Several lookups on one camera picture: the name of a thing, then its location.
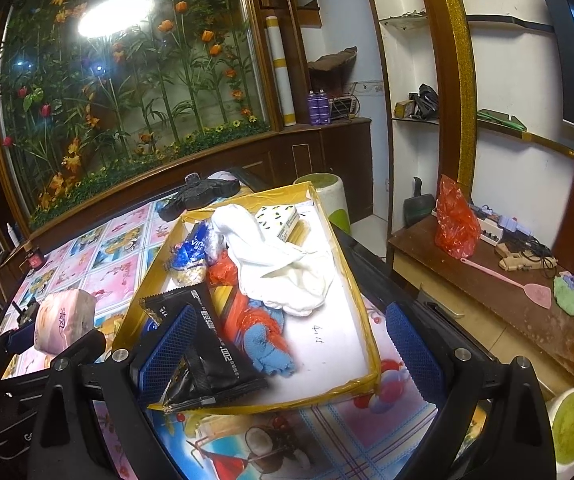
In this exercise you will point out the printed pink blue tablecloth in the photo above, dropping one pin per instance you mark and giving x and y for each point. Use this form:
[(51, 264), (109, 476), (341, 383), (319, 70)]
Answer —
[(117, 245)]

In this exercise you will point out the small red box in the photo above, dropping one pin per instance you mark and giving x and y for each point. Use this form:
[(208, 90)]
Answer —
[(35, 260)]

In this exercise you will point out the dark dustpan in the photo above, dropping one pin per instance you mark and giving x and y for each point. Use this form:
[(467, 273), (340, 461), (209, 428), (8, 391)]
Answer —
[(417, 210)]

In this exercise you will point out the large red plastic bag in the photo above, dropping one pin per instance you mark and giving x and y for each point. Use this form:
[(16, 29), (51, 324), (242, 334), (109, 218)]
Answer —
[(454, 230)]

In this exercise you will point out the black bag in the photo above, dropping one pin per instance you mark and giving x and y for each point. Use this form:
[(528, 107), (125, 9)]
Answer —
[(424, 102)]

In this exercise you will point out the black foil packet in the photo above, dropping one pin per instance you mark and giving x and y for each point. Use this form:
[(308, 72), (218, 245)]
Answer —
[(217, 340)]

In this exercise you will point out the tan toy gun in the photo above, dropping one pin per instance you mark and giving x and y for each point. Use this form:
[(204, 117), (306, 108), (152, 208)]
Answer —
[(514, 258)]

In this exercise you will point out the small yellow box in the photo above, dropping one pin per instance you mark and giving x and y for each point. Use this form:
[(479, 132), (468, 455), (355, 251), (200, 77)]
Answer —
[(403, 109)]

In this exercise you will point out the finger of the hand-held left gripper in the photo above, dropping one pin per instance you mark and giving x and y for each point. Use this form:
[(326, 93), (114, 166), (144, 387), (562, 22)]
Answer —
[(89, 345), (17, 336)]

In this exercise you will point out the green cloth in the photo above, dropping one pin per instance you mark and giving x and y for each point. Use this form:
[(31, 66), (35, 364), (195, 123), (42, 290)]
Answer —
[(566, 296)]

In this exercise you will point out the pink tissue pack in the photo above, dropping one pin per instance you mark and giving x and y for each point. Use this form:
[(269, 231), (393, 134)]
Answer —
[(64, 317)]

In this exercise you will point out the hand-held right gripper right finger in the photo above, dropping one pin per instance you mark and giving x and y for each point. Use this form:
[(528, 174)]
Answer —
[(414, 355)]

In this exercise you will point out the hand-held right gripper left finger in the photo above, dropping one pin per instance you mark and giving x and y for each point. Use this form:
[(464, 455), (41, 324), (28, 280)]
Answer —
[(167, 350)]

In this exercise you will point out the wooden sideboard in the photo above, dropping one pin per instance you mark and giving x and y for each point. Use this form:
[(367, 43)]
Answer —
[(507, 325)]

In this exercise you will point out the white cloth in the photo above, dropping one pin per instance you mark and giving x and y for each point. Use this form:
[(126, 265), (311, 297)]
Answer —
[(272, 260)]

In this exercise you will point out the white rolled poster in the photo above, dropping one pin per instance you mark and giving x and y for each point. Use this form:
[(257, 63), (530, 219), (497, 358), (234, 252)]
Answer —
[(282, 85)]

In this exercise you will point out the purple spray can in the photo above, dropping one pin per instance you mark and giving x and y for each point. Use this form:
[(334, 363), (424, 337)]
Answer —
[(312, 107), (323, 108)]

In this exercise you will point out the pink fly swatter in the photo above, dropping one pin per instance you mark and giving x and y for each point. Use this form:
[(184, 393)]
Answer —
[(537, 294)]

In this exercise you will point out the blue white snack packet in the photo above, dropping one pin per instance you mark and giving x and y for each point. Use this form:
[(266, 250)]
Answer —
[(192, 252)]

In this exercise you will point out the red yellow packet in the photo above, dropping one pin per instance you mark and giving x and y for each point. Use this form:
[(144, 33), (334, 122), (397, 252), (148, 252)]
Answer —
[(247, 316)]

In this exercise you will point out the black gadget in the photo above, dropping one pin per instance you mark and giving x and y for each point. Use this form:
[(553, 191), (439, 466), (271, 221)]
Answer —
[(197, 195)]

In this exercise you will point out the black stand with stick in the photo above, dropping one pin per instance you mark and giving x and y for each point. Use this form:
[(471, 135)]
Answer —
[(27, 315)]

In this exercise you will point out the green flat object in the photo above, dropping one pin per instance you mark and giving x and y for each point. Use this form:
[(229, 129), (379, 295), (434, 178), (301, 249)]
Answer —
[(502, 121)]

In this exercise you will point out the yellow-edged cardboard box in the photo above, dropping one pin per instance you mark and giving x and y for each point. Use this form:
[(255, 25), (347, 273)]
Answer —
[(327, 310)]

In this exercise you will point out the lilac toy gun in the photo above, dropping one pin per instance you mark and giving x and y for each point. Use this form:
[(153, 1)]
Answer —
[(509, 224)]

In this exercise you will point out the wooden cabinet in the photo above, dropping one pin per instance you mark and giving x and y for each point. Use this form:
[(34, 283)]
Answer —
[(347, 160)]

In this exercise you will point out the flower wall picture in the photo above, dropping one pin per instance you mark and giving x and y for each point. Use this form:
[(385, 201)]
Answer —
[(142, 85)]

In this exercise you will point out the white patterned tissue pack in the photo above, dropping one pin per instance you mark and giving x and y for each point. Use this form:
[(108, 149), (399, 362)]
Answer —
[(277, 217)]

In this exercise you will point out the blue cloth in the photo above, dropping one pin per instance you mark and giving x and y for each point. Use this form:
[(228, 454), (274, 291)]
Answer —
[(267, 347)]

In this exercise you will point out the white bottle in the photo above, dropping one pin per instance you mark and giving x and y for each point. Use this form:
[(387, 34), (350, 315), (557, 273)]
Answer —
[(13, 236)]

